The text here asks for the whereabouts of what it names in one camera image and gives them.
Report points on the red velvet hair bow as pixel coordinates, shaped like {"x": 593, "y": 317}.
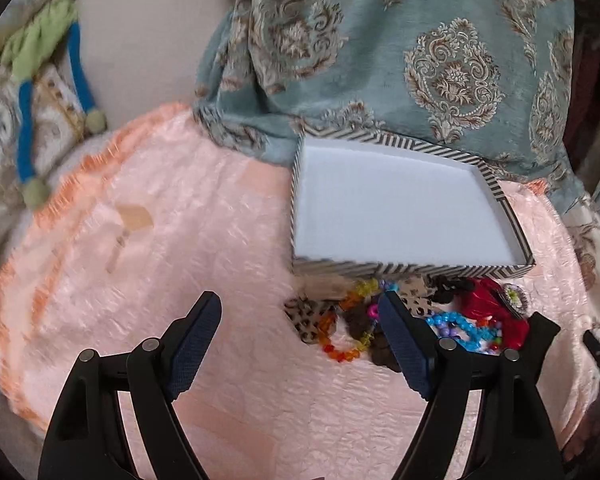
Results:
{"x": 485, "y": 307}

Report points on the black scrunchie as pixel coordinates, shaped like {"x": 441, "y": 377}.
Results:
{"x": 446, "y": 289}

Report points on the green blue rope toy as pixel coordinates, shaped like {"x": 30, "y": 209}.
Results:
{"x": 28, "y": 54}

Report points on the striped white tray box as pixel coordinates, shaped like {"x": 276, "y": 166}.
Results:
{"x": 365, "y": 205}

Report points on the pink quilted bedspread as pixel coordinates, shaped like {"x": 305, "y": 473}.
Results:
{"x": 183, "y": 311}

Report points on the braided hair tie green flower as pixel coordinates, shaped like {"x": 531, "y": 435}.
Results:
{"x": 515, "y": 300}

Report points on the leopard print hair bow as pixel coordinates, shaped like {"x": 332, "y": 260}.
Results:
{"x": 346, "y": 327}

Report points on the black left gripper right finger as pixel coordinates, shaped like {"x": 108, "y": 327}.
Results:
{"x": 513, "y": 439}

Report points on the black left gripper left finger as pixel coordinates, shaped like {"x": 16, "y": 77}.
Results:
{"x": 86, "y": 438}

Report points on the teal damask blanket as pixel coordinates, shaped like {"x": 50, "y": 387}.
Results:
{"x": 487, "y": 77}

